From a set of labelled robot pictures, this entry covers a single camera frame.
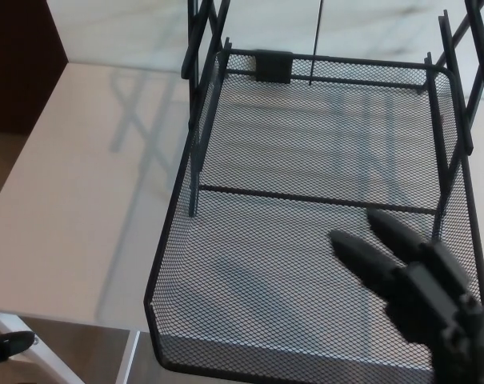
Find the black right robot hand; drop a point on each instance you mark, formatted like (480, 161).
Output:
(433, 288)

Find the black metal file tray rack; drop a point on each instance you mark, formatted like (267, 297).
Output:
(305, 197)

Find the dark brown wooden panel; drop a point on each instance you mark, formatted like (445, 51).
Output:
(17, 60)

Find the white metal table leg frame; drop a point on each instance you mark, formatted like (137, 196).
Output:
(45, 360)

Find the black mesh file tray layer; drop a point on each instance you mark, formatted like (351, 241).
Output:
(245, 280)

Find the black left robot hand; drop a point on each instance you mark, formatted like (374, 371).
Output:
(9, 344)

